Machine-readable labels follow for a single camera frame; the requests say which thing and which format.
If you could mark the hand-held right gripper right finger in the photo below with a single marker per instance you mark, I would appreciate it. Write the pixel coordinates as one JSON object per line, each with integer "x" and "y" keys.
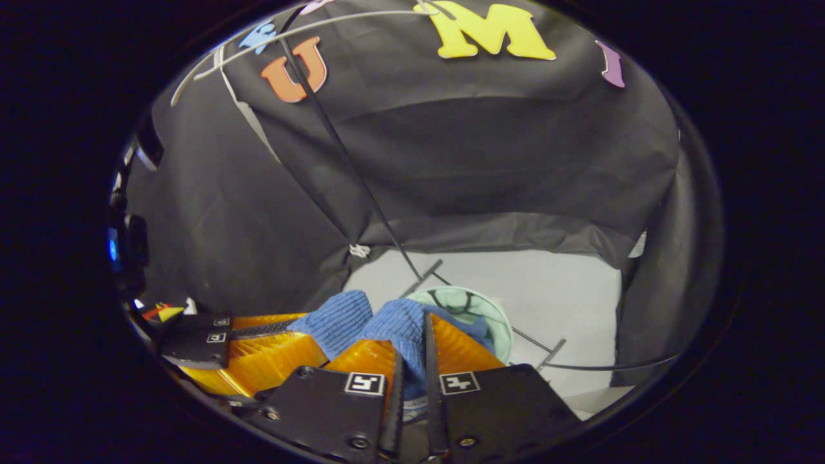
{"x": 433, "y": 367}

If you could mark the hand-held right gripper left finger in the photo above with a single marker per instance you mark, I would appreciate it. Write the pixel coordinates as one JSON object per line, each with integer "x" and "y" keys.
{"x": 322, "y": 406}

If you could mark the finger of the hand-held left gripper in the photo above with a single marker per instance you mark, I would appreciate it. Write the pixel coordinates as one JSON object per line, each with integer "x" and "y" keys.
{"x": 206, "y": 322}
{"x": 193, "y": 351}

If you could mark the mint green laundry hamper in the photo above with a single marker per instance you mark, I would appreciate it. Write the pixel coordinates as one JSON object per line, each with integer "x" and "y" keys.
{"x": 497, "y": 322}

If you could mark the white clothes hanger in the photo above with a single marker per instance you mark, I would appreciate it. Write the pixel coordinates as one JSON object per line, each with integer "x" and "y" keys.
{"x": 361, "y": 17}

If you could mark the black backdrop cloth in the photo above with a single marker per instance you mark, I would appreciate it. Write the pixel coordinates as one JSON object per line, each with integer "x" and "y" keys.
{"x": 483, "y": 161}

